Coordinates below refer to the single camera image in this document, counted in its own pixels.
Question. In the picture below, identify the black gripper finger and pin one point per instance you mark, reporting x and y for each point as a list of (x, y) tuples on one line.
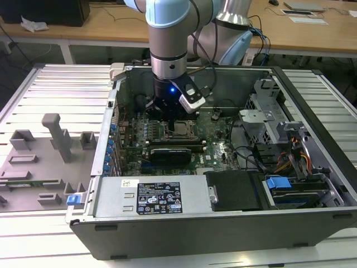
[(171, 125)]

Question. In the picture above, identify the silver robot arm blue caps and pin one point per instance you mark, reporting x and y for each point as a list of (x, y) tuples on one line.
[(167, 42)]

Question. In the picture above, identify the CPU socket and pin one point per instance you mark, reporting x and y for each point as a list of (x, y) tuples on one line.
[(195, 135)]

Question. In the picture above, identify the blue expansion slot clip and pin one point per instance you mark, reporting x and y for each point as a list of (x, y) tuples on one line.
[(108, 151), (111, 143), (113, 129), (106, 167), (107, 159)]

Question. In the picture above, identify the black drive bay cover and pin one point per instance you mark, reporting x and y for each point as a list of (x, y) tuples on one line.
[(237, 190)]

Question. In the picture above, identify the black RAM stick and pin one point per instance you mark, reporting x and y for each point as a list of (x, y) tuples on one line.
[(175, 148)]

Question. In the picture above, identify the black graphics card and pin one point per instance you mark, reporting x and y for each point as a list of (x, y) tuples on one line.
[(170, 157)]

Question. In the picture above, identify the green motherboard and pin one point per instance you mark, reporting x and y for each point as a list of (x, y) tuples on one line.
[(212, 150)]

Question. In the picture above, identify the grey case latch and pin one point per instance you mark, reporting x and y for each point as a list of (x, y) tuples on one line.
[(117, 71)]

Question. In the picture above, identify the silver power supply unit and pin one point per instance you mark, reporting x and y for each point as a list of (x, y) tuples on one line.
[(117, 195)]

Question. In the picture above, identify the silver metal drive cage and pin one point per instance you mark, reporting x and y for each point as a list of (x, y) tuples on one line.
[(259, 111)]

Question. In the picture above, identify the white power adapter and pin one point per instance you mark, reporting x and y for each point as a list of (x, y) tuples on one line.
[(248, 59)]

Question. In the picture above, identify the wooden desk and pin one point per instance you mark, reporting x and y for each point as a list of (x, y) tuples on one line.
[(97, 28)]

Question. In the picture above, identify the black open PC case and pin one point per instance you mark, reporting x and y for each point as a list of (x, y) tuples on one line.
[(195, 237)]

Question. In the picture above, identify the blue case latch clip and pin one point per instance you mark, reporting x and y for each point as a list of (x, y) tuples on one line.
[(73, 200)]

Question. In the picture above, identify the hard disk in blue carrier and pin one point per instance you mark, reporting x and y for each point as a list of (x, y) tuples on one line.
[(279, 185)]

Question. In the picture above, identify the grey parts rack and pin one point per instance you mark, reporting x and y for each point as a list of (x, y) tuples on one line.
[(42, 162)]

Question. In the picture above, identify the black computer tower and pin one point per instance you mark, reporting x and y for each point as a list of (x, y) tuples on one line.
[(55, 12)]

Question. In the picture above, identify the black computer mouse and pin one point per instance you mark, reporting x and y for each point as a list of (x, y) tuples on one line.
[(273, 2)]

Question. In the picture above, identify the crumpled white paper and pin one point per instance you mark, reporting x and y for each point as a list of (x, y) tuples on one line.
[(34, 24)]

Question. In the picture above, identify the green RAM stick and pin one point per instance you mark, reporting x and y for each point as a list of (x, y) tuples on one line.
[(28, 184)]

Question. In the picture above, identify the grey flat laptop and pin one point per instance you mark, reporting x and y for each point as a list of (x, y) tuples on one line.
[(304, 6)]

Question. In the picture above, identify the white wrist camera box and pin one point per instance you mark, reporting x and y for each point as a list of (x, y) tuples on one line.
[(192, 100)]

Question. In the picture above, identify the grey metal bracket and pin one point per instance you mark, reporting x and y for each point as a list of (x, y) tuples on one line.
[(291, 129)]

